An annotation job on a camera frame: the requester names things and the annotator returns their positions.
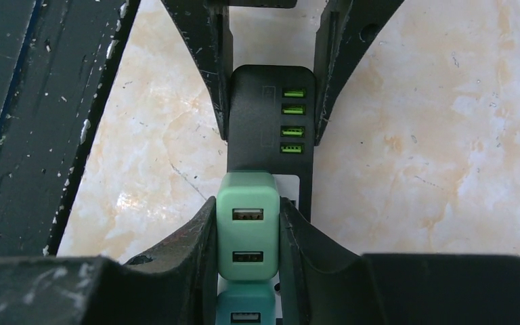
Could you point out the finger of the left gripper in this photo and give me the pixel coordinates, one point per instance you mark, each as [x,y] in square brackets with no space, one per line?
[205,29]
[347,30]

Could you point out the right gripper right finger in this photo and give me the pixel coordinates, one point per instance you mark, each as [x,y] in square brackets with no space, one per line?
[322,282]

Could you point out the black power strip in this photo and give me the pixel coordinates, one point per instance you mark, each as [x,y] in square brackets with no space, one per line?
[271,125]

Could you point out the green plug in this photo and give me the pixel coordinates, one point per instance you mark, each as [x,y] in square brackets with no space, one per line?
[247,216]

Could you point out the teal plug on black strip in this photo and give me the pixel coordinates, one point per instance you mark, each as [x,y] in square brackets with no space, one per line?
[251,302]

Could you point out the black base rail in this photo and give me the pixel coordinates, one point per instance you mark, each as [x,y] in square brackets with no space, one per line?
[58,63]

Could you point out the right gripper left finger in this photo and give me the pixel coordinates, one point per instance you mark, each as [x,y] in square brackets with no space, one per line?
[173,282]

